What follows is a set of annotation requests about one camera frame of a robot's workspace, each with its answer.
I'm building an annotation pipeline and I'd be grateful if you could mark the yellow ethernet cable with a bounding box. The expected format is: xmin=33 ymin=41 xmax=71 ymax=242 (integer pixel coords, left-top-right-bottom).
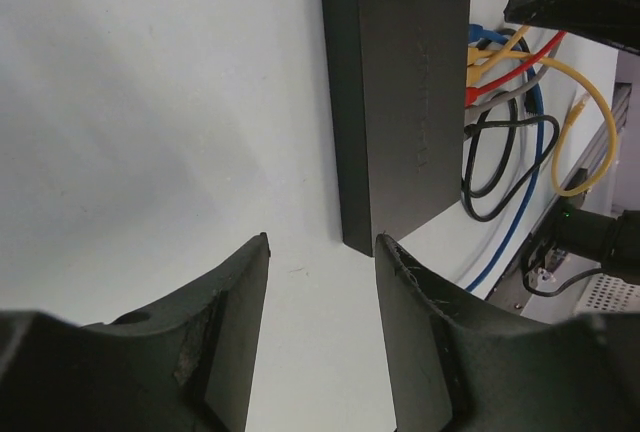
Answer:
xmin=465 ymin=46 xmax=621 ymax=198
xmin=465 ymin=24 xmax=531 ymax=83

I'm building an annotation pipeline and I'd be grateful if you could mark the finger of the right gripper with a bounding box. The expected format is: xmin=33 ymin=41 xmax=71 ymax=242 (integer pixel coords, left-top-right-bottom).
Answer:
xmin=503 ymin=0 xmax=639 ymax=55

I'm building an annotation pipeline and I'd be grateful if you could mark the red ethernet cable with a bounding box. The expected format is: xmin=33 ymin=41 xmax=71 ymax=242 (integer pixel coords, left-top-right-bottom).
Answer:
xmin=465 ymin=30 xmax=569 ymax=106

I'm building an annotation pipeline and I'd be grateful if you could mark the black network switch box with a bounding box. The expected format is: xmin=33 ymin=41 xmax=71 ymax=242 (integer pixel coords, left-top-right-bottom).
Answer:
xmin=322 ymin=0 xmax=470 ymax=256

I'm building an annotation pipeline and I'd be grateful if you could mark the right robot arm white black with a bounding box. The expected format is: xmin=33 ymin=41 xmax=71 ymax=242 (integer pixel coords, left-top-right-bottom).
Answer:
xmin=504 ymin=0 xmax=639 ymax=279

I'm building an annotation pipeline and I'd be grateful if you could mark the black ethernet cable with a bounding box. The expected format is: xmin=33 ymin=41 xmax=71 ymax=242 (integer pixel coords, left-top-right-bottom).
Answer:
xmin=460 ymin=96 xmax=561 ymax=223

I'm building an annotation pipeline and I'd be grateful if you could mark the blue ethernet cable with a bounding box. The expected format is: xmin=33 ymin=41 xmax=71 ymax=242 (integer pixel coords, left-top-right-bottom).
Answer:
xmin=464 ymin=23 xmax=546 ymax=293

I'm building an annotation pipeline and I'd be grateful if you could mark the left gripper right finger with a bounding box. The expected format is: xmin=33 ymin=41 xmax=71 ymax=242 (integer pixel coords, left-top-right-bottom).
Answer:
xmin=375 ymin=234 xmax=639 ymax=431

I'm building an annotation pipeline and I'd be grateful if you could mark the grey ethernet cable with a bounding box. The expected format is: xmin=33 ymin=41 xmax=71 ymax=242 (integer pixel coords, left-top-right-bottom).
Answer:
xmin=464 ymin=59 xmax=551 ymax=123

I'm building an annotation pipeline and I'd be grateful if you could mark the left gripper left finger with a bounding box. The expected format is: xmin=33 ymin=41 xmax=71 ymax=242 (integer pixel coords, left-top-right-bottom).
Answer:
xmin=1 ymin=234 xmax=270 ymax=431

